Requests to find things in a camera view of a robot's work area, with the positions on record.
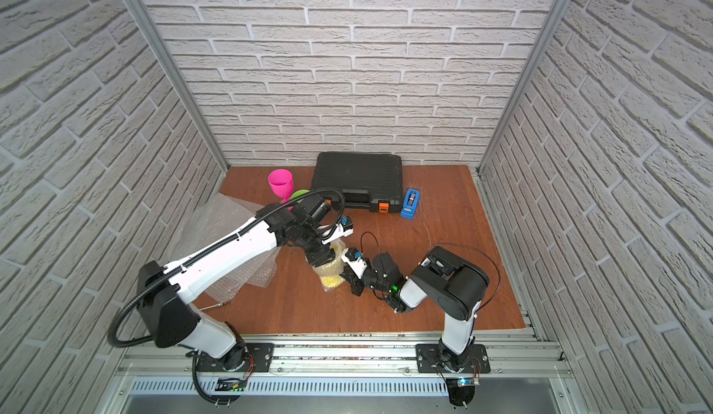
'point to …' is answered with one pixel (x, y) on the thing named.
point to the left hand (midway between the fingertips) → (333, 247)
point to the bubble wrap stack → (213, 223)
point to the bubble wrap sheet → (330, 273)
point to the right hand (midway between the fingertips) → (341, 270)
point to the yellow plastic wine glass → (330, 272)
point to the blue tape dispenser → (410, 203)
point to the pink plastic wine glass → (282, 184)
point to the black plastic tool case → (367, 180)
